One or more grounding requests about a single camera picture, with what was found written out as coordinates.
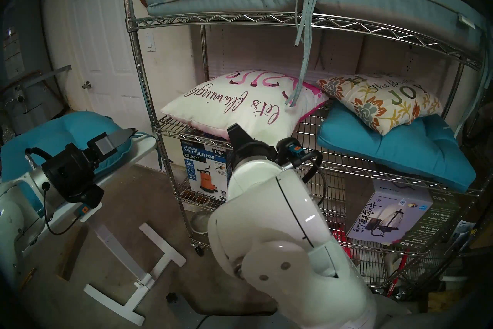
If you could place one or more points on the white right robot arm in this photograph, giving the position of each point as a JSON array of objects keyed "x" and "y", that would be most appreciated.
[{"x": 277, "y": 247}]

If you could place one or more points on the red plastic item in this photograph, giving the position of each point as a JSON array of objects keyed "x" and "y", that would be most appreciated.
[{"x": 342, "y": 239}]

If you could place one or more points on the grey metal tank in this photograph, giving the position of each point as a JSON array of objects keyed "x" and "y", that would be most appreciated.
[{"x": 31, "y": 108}]

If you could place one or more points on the utility pump cardboard box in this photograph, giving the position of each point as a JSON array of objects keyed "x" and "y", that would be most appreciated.
[{"x": 204, "y": 170}]

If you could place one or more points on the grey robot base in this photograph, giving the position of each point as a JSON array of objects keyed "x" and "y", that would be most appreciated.
[{"x": 208, "y": 314}]

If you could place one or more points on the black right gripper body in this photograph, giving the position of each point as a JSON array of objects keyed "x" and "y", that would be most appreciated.
[{"x": 254, "y": 153}]

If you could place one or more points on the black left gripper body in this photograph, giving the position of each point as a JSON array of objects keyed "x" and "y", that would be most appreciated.
[{"x": 77, "y": 174}]

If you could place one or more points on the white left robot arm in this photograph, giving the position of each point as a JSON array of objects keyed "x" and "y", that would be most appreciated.
[{"x": 19, "y": 208}]

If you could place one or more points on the grey metal frame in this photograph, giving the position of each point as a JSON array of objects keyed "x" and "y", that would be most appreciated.
[{"x": 38, "y": 77}]

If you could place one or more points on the metal door knob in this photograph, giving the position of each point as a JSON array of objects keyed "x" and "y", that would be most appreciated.
[{"x": 86, "y": 85}]

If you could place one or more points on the small metal bowl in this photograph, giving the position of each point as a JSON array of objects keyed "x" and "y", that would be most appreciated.
[{"x": 200, "y": 221}]

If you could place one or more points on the teal seat cushion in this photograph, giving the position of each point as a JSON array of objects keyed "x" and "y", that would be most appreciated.
[
  {"x": 50, "y": 135},
  {"x": 400, "y": 154}
]

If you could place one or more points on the lamp picture cardboard box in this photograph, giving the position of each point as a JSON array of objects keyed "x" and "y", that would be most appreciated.
[{"x": 393, "y": 212}]

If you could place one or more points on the white panel door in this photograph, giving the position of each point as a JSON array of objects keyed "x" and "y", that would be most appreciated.
[{"x": 100, "y": 23}]

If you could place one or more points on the floral print throw pillow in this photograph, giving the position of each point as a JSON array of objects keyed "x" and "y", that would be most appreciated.
[{"x": 381, "y": 100}]

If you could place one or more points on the white wall light switch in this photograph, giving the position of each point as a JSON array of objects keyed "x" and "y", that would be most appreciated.
[{"x": 150, "y": 42}]

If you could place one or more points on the white pink script pillow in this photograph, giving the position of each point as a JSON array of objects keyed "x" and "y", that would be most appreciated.
[{"x": 231, "y": 108}]

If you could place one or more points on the white rolling side table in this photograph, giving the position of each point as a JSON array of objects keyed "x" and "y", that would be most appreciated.
[{"x": 127, "y": 286}]

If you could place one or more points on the black round knob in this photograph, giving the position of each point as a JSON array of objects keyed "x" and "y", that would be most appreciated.
[{"x": 172, "y": 297}]

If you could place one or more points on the white crumpled bag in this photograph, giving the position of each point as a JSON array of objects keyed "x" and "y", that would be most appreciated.
[{"x": 369, "y": 264}]

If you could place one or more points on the wooden board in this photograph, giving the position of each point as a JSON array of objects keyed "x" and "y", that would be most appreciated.
[{"x": 71, "y": 255}]

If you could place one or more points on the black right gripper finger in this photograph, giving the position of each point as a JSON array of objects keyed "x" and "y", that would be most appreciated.
[{"x": 238, "y": 137}]

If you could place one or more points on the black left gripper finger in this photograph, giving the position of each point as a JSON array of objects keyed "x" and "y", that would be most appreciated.
[{"x": 115, "y": 139}]

